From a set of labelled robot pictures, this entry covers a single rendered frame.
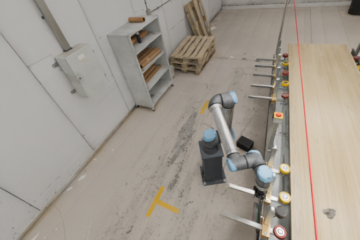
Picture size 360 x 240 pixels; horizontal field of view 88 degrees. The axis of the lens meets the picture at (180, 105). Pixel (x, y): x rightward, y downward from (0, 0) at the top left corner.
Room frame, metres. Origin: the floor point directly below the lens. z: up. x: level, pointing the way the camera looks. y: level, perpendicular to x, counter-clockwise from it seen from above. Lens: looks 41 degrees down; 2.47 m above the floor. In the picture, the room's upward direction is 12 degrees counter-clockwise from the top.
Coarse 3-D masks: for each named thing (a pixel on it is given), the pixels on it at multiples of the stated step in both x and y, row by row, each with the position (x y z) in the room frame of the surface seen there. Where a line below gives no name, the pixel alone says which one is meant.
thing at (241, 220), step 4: (220, 212) 0.51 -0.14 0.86; (224, 212) 0.51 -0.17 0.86; (224, 216) 0.48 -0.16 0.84; (228, 216) 0.47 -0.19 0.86; (232, 216) 0.47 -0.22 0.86; (236, 216) 0.46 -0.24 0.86; (236, 220) 0.44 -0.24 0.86; (240, 220) 0.43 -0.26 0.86; (244, 220) 0.43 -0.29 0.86; (248, 220) 0.42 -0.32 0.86; (248, 224) 0.40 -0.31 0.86; (252, 224) 0.39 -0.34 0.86; (256, 224) 0.38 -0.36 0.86; (260, 224) 0.38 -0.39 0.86; (256, 228) 0.37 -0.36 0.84; (260, 228) 0.36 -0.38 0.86; (272, 232) 0.32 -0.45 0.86
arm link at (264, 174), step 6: (258, 168) 0.55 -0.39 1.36; (264, 168) 0.54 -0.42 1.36; (270, 168) 0.53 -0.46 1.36; (258, 174) 0.51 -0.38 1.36; (264, 174) 0.50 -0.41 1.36; (270, 174) 0.50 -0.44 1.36; (258, 180) 0.50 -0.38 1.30; (264, 180) 0.48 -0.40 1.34; (270, 180) 0.47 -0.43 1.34; (264, 186) 0.47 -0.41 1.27
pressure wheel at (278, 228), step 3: (276, 225) 0.35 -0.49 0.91; (279, 225) 0.34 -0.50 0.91; (276, 228) 0.33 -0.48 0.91; (279, 228) 0.33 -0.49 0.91; (282, 228) 0.32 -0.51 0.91; (273, 231) 0.32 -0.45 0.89; (276, 231) 0.31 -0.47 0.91; (279, 231) 0.31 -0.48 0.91; (282, 231) 0.31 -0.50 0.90; (285, 231) 0.30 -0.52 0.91; (276, 234) 0.30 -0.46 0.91; (279, 234) 0.29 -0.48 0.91; (282, 234) 0.29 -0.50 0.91; (285, 234) 0.29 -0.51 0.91; (276, 237) 0.29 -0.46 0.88; (279, 237) 0.28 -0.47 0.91; (282, 237) 0.27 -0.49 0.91; (285, 237) 0.27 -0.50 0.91
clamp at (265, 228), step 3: (264, 216) 0.42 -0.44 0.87; (264, 225) 0.37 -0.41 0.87; (267, 225) 0.37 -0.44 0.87; (264, 228) 0.35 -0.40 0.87; (267, 228) 0.35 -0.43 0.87; (261, 231) 0.34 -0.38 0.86; (264, 231) 0.33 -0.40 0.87; (267, 231) 0.33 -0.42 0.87; (261, 234) 0.32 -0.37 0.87; (264, 234) 0.32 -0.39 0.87; (267, 234) 0.31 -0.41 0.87; (264, 237) 0.31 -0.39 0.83; (267, 237) 0.30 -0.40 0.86
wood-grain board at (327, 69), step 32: (288, 64) 2.21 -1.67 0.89; (320, 64) 2.03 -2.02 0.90; (352, 64) 1.89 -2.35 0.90; (320, 96) 1.45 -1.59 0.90; (352, 96) 1.35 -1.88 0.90; (320, 128) 1.04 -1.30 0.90; (352, 128) 0.97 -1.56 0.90; (320, 160) 0.73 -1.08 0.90; (352, 160) 0.67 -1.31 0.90; (320, 192) 0.49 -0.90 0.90; (352, 192) 0.45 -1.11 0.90; (320, 224) 0.30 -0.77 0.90; (352, 224) 0.27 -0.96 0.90
